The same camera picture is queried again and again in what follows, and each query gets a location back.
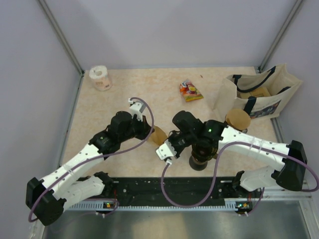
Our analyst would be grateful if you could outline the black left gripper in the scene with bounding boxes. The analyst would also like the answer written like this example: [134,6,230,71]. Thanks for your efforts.
[119,113,154,142]

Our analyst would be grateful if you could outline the brown paper coffee filter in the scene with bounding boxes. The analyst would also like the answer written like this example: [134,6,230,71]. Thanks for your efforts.
[150,126,167,146]
[225,109,251,129]

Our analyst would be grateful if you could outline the dark green coffee dripper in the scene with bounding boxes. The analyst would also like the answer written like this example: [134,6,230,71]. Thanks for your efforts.
[191,139,218,163]

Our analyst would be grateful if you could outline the amber plastic coffee dripper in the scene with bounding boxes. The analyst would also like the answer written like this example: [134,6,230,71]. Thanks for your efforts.
[236,125,248,133]

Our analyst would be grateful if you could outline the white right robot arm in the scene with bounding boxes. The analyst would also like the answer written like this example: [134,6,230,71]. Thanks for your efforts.
[156,111,307,197]

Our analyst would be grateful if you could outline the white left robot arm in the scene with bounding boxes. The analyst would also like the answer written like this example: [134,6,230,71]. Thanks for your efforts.
[25,111,155,226]

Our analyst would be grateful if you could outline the colourful snack packet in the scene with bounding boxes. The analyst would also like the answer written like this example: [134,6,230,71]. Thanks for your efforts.
[179,79,204,102]

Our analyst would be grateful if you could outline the wrapped toilet paper roll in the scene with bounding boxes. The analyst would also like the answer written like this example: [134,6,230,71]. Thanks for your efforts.
[89,65,112,91]

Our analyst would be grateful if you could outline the cream canvas tote bag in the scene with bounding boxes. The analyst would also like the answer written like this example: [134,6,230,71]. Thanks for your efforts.
[213,64,302,120]

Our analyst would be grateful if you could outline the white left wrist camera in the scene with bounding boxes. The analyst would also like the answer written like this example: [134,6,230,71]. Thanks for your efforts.
[128,99,146,121]

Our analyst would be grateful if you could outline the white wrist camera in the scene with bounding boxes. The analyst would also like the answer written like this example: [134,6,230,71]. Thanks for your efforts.
[128,99,146,121]
[156,139,177,166]

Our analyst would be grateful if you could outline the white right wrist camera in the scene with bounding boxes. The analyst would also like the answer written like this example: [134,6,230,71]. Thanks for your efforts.
[156,139,177,166]

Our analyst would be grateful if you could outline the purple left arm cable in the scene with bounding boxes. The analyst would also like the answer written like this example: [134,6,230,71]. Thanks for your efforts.
[28,97,155,223]

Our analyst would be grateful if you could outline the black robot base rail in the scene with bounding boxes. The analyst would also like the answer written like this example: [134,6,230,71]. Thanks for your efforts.
[89,174,260,207]

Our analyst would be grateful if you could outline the left aluminium frame post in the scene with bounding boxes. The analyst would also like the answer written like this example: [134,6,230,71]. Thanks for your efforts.
[36,0,84,75]

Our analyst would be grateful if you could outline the aluminium frame post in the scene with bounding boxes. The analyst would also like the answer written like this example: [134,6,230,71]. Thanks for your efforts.
[255,0,305,73]
[36,0,84,75]

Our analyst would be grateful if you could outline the right aluminium frame post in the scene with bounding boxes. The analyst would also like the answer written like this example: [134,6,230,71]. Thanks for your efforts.
[255,0,305,73]

